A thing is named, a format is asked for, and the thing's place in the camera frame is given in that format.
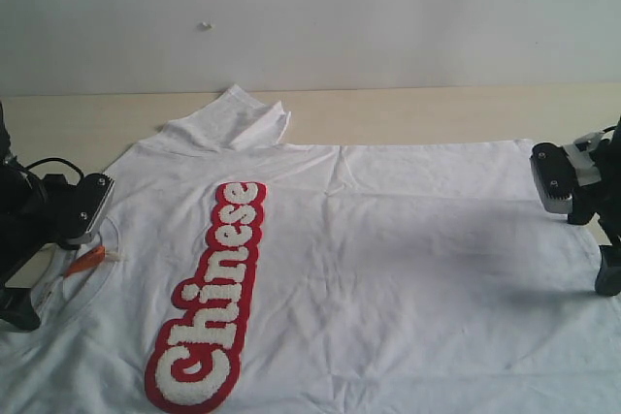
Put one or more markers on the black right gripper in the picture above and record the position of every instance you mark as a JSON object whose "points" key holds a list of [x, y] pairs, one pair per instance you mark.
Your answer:
{"points": [[595, 158]]}

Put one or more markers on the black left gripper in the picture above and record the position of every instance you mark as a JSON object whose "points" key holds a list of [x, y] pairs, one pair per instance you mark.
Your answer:
{"points": [[34, 211]]}

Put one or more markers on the white t-shirt red lettering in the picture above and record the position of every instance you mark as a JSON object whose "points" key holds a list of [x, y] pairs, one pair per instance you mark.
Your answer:
{"points": [[245, 275]]}

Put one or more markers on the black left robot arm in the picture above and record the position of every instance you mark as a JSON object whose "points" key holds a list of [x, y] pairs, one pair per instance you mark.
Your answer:
{"points": [[4, 128]]}

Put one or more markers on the orange garment tag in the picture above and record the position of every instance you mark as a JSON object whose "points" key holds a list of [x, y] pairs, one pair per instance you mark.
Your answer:
{"points": [[90, 260]]}

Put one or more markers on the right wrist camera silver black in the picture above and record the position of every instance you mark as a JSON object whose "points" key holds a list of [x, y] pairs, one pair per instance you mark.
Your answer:
{"points": [[554, 177]]}

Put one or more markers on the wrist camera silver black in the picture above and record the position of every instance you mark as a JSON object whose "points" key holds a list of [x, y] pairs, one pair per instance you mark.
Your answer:
{"points": [[554, 177], [89, 208]]}

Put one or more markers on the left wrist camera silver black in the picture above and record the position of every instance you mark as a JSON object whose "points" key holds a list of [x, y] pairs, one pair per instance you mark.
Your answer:
{"points": [[89, 208]]}

